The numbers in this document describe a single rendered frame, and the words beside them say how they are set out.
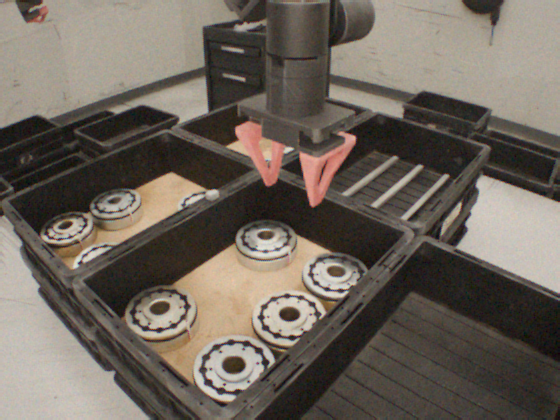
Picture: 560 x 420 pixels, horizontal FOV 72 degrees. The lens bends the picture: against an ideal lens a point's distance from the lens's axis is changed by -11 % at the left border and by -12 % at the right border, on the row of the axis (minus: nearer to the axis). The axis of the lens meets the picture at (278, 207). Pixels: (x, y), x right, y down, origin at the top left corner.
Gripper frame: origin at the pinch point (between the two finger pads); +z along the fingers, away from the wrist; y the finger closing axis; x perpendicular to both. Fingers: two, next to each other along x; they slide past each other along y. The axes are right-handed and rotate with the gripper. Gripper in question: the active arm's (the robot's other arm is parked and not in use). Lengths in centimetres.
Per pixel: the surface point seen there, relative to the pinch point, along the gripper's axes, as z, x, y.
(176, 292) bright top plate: 20.7, 7.2, 15.4
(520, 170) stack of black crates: 55, -152, -5
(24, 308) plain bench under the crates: 37, 24, 49
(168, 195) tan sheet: 23.4, -11.1, 42.2
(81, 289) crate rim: 13.6, 19.6, 18.3
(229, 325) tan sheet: 23.4, 4.7, 6.9
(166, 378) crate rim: 13.6, 19.9, -0.3
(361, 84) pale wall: 98, -325, 179
